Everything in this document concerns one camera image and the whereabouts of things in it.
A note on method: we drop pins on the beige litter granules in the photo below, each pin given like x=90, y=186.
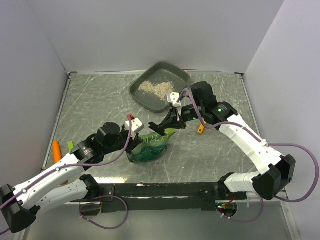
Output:
x=159, y=90

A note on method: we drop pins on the green litter bag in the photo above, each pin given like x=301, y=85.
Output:
x=152, y=147

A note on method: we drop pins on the green plastic block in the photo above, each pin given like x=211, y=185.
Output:
x=70, y=145

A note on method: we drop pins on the aluminium frame rail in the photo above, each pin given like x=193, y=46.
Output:
x=282, y=195

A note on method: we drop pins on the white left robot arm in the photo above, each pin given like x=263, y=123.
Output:
x=20, y=204

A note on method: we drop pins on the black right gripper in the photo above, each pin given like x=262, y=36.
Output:
x=176, y=120

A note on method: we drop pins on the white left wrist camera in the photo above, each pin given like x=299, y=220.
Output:
x=134, y=124

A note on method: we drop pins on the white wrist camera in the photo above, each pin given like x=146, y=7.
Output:
x=172, y=99
x=134, y=124

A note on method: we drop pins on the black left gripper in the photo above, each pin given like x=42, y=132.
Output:
x=133, y=143

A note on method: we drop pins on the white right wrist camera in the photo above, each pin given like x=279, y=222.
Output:
x=172, y=99

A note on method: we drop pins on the grey litter tray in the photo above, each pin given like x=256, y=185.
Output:
x=158, y=73

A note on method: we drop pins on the yellow plastic scoop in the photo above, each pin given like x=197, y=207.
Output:
x=201, y=129

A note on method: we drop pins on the orange toy carrot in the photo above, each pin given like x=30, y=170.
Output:
x=56, y=150

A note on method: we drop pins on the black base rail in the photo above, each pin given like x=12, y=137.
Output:
x=163, y=196

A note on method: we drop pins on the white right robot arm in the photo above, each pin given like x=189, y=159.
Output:
x=274, y=170

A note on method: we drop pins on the black bag clip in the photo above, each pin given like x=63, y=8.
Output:
x=157, y=128

